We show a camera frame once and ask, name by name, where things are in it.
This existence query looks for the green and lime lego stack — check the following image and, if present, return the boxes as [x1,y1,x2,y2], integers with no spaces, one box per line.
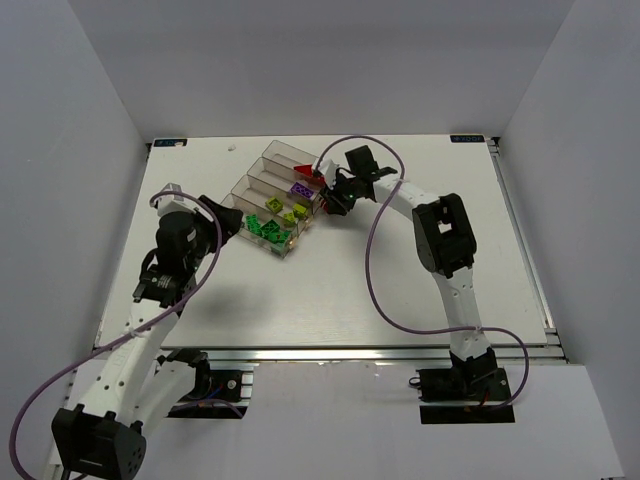
[292,203,308,219]

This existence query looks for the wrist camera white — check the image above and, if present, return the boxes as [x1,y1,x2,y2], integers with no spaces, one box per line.
[150,182,194,217]
[313,159,338,189]

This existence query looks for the red large lego brick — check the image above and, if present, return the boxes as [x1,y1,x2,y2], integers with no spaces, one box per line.
[293,164,318,178]

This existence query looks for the clear container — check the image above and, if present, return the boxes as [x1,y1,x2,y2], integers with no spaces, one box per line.
[222,193,301,258]
[262,140,325,192]
[247,157,320,217]
[231,175,314,236]

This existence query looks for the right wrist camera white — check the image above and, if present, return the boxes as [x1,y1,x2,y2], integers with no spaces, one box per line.
[313,159,338,189]

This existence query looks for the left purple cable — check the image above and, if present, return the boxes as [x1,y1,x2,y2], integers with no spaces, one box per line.
[8,190,246,479]

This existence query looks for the green square lego upside-down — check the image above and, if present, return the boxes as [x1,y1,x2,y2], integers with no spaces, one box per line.
[261,220,280,237]

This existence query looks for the blue label left corner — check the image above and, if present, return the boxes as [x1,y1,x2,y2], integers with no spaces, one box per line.
[153,138,188,148]

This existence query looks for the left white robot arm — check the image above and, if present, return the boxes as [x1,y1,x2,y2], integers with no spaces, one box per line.
[52,191,243,479]

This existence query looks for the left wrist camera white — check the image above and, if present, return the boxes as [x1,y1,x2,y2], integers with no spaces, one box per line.
[150,182,194,217]

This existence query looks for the blue label corner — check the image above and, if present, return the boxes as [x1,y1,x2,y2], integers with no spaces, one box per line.
[153,138,188,148]
[449,134,485,143]

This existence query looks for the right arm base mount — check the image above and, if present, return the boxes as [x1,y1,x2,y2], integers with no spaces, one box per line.
[408,368,515,425]

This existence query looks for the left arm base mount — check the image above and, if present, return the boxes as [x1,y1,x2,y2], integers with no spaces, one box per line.
[156,348,249,419]

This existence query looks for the blue label right corner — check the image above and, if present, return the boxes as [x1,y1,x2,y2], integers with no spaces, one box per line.
[449,134,485,143]

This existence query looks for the green square lego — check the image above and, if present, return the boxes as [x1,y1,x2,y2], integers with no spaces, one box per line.
[245,214,262,235]

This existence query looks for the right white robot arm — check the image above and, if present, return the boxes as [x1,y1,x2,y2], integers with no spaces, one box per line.
[312,146,498,400]

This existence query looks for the lime square lego brick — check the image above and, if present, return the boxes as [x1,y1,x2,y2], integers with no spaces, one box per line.
[265,197,284,213]

